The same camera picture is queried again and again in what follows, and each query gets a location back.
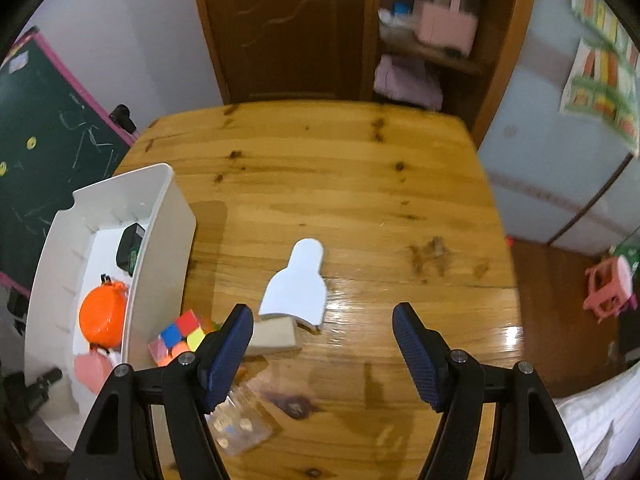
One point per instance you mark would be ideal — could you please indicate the brown wooden shelf cabinet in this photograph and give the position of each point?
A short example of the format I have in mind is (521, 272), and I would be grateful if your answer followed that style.
(505, 35)

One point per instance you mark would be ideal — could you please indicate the colourful wall poster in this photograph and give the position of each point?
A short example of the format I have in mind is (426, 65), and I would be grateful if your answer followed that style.
(600, 90)
(605, 15)

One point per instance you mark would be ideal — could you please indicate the pale blue wardrobe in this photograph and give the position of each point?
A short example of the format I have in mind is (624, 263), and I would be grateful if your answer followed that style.
(540, 170)

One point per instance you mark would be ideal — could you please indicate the pink plastic stool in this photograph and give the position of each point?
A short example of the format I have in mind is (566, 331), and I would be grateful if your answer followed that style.
(610, 285)

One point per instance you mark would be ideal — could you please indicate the green chalkboard with pink frame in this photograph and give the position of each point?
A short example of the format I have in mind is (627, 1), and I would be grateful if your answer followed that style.
(50, 160)

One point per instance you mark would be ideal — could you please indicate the white checked blanket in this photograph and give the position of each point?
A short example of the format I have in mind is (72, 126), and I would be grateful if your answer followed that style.
(600, 425)

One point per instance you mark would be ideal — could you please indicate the orange round case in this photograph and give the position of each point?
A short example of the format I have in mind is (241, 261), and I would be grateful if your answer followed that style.
(102, 315)

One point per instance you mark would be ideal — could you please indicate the white plastic storage bin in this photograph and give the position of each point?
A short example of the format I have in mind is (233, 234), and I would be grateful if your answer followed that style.
(165, 240)

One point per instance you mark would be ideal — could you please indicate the white bottle-shaped board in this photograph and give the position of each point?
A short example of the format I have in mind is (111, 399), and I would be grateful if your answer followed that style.
(297, 285)

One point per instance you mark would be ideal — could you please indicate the wooden block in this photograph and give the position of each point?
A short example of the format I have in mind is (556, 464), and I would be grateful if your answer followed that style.
(272, 335)

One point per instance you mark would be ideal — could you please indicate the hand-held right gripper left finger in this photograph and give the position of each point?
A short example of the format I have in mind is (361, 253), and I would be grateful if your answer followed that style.
(227, 355)

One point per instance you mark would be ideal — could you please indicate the white sticker on chalkboard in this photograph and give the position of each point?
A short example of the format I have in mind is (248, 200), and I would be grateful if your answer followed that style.
(17, 63)

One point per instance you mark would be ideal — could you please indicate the black tripod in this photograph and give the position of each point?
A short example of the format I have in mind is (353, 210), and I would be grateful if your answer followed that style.
(42, 379)

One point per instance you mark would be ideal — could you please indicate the brown wooden door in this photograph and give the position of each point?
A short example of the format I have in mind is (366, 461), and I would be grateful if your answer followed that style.
(280, 35)

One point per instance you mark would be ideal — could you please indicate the dark green box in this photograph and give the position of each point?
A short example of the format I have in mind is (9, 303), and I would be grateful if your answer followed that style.
(129, 252)

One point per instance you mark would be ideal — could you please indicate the pink folded cloth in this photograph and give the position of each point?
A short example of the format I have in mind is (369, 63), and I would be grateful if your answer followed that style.
(407, 82)

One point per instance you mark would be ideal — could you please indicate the small blue container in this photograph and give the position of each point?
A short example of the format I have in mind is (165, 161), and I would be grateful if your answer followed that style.
(402, 9)

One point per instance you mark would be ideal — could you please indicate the green patterned bag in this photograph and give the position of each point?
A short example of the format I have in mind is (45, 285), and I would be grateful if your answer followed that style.
(627, 252)

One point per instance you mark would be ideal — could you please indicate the colourful puzzle cube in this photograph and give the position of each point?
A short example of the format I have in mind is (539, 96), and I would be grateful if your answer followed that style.
(177, 337)

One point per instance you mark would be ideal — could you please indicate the white plastic bag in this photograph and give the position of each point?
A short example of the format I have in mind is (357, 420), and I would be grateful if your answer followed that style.
(395, 21)

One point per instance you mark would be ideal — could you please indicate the pink round case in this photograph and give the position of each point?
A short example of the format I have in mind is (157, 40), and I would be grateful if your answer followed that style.
(92, 372)

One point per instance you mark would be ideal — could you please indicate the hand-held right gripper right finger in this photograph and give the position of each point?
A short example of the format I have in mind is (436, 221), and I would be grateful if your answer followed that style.
(417, 355)

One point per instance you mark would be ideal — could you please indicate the black easel knob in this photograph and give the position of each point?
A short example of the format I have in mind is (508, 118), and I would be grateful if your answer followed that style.
(17, 309)
(123, 117)

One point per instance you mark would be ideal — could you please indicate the clear plastic box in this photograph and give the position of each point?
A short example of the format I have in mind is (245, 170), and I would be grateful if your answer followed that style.
(240, 417)

